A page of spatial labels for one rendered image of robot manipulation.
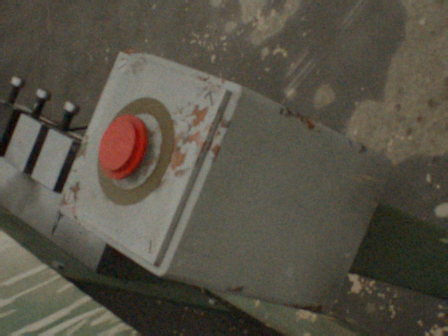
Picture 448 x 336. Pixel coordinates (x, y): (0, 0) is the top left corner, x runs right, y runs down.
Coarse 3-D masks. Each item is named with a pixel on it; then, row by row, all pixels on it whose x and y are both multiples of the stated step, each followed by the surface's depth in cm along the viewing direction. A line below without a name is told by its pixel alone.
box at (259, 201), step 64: (128, 64) 59; (192, 128) 54; (256, 128) 55; (320, 128) 58; (64, 192) 61; (192, 192) 53; (256, 192) 56; (320, 192) 60; (128, 256) 56; (192, 256) 54; (256, 256) 58; (320, 256) 62
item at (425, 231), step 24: (384, 216) 71; (408, 216) 73; (384, 240) 72; (408, 240) 74; (432, 240) 76; (360, 264) 70; (384, 264) 73; (408, 264) 75; (432, 264) 77; (408, 288) 76; (432, 288) 79
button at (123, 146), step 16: (112, 128) 56; (128, 128) 55; (144, 128) 55; (112, 144) 56; (128, 144) 55; (144, 144) 55; (112, 160) 56; (128, 160) 55; (112, 176) 56; (128, 176) 55
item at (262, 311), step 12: (228, 300) 150; (240, 300) 148; (252, 300) 147; (252, 312) 146; (264, 312) 144; (276, 312) 143; (288, 312) 141; (300, 312) 140; (312, 312) 138; (264, 324) 144; (276, 324) 142; (288, 324) 141; (300, 324) 139; (312, 324) 138; (324, 324) 136; (336, 324) 135; (348, 324) 139
